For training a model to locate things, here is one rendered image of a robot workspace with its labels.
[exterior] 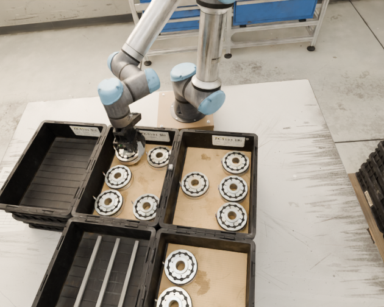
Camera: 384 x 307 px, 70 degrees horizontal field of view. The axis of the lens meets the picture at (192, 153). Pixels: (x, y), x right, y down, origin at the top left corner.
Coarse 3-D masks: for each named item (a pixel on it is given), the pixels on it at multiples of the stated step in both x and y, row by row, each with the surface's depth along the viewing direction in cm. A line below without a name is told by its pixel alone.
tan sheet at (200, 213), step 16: (192, 160) 109; (208, 160) 109; (208, 176) 105; (224, 176) 104; (208, 192) 101; (176, 208) 98; (192, 208) 98; (208, 208) 97; (176, 224) 95; (192, 224) 94; (208, 224) 94
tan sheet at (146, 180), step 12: (144, 156) 113; (132, 168) 110; (144, 168) 109; (144, 180) 106; (156, 180) 106; (120, 192) 104; (132, 192) 103; (144, 192) 103; (156, 192) 103; (108, 204) 102; (132, 204) 101; (120, 216) 98; (132, 216) 98
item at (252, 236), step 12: (180, 132) 105; (192, 132) 105; (204, 132) 104; (216, 132) 104; (228, 132) 103; (240, 132) 103; (168, 180) 94; (168, 192) 91; (252, 192) 88; (252, 204) 86; (252, 216) 84; (168, 228) 84; (180, 228) 84; (192, 228) 83; (204, 228) 83; (252, 228) 82
